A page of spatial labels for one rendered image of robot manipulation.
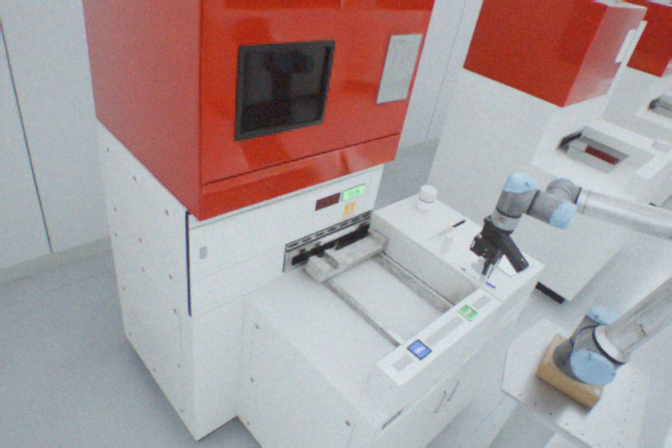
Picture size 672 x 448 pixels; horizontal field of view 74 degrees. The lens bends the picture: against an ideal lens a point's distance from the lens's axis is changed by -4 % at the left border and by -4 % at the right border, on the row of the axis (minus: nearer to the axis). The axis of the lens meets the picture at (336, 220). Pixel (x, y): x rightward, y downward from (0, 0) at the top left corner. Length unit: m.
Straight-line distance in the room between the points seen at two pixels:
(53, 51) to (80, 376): 1.53
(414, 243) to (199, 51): 1.10
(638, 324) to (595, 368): 0.17
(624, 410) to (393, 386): 0.81
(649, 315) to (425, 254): 0.77
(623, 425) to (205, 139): 1.49
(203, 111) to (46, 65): 1.58
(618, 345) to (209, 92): 1.22
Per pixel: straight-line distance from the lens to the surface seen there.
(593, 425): 1.69
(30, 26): 2.56
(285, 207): 1.51
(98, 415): 2.39
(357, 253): 1.79
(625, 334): 1.43
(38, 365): 2.63
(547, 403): 1.65
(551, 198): 1.31
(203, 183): 1.20
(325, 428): 1.59
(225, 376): 1.91
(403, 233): 1.82
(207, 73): 1.09
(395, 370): 1.32
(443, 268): 1.75
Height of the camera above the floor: 1.96
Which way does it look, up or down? 34 degrees down
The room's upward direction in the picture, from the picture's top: 11 degrees clockwise
